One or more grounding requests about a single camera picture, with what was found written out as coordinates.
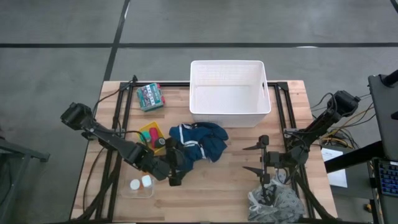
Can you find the green first aid kit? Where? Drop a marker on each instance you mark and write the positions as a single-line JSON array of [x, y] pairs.
[[150, 96]]

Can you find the dark green cylindrical can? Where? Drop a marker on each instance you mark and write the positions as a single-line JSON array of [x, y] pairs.
[[160, 142]]

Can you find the black desk beam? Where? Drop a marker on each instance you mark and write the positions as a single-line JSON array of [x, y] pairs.
[[351, 157]]

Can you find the grey striped patterned gown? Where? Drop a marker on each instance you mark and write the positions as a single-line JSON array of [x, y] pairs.
[[289, 202]]

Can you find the white paper sheet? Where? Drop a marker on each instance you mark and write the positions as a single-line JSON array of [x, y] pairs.
[[337, 179]]

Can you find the yellow plastic tray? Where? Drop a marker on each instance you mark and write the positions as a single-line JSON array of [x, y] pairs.
[[148, 127]]

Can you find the orange pill bottle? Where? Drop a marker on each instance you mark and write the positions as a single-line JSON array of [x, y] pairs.
[[135, 184]]

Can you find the grey metal stand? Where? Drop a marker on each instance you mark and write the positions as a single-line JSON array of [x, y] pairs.
[[18, 152]]

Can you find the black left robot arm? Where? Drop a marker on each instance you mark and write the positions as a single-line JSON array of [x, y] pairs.
[[109, 140]]

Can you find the backlit keyboard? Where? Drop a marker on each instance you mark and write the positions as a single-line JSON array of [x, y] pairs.
[[388, 177]]

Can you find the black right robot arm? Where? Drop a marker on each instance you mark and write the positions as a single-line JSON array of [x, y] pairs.
[[323, 119]]

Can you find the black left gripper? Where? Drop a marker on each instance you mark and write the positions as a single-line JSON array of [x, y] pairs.
[[168, 165]]

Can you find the clear plastic container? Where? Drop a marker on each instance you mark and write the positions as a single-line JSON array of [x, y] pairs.
[[136, 193]]

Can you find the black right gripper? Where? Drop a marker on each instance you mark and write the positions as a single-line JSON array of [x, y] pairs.
[[275, 159]]

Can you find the blue scrub garment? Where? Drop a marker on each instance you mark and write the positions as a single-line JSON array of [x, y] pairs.
[[211, 140]]

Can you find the teal plastic container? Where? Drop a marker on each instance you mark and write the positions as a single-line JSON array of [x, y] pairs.
[[145, 136]]

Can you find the dark grey side desk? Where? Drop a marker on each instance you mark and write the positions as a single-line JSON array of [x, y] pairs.
[[385, 118]]

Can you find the white plastic basket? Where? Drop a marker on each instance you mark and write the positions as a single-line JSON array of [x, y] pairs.
[[230, 99]]

